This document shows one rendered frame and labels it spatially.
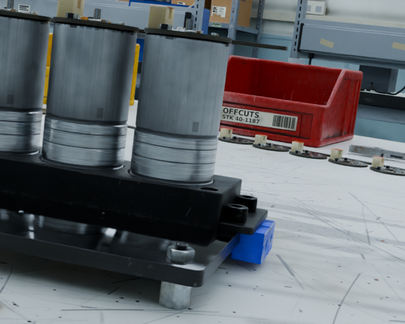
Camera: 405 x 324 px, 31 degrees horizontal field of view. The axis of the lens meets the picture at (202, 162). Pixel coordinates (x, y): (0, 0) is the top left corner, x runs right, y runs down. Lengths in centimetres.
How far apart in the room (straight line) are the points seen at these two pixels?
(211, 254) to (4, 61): 9
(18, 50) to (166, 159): 5
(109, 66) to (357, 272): 9
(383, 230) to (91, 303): 15
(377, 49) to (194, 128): 237
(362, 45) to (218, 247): 240
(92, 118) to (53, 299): 6
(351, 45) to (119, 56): 238
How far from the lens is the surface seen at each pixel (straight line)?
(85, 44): 21
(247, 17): 482
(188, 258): 16
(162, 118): 20
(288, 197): 32
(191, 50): 20
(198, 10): 283
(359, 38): 257
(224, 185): 21
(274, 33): 493
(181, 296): 16
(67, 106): 21
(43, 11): 317
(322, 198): 33
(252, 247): 20
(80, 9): 22
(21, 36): 22
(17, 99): 22
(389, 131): 471
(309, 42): 262
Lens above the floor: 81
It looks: 8 degrees down
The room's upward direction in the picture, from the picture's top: 7 degrees clockwise
